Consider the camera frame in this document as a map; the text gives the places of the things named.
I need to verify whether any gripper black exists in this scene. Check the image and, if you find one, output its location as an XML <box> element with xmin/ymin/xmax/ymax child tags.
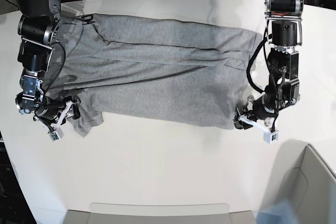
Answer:
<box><xmin>33</xmin><ymin>98</ymin><xmax>80</xmax><ymax>127</ymax></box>
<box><xmin>234</xmin><ymin>95</ymin><xmax>278</xmax><ymax>131</ymax></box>

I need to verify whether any grey T-shirt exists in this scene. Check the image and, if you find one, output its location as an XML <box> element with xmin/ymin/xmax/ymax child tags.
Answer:
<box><xmin>44</xmin><ymin>14</ymin><xmax>262</xmax><ymax>136</ymax></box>

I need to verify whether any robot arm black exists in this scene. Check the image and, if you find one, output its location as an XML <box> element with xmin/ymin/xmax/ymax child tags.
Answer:
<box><xmin>234</xmin><ymin>0</ymin><xmax>304</xmax><ymax>130</ymax></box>
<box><xmin>15</xmin><ymin>0</ymin><xmax>80</xmax><ymax>131</ymax></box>

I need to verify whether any grey bin at right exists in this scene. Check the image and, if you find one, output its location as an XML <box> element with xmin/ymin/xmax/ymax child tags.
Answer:
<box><xmin>275</xmin><ymin>145</ymin><xmax>335</xmax><ymax>223</ymax></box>

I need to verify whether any blue object bottom right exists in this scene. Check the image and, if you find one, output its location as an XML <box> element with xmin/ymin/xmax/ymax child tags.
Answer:
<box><xmin>255</xmin><ymin>199</ymin><xmax>300</xmax><ymax>224</ymax></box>

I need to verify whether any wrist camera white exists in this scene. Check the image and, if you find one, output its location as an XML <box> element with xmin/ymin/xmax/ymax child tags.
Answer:
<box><xmin>48</xmin><ymin>128</ymin><xmax>64</xmax><ymax>142</ymax></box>
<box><xmin>263</xmin><ymin>131</ymin><xmax>279</xmax><ymax>144</ymax></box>

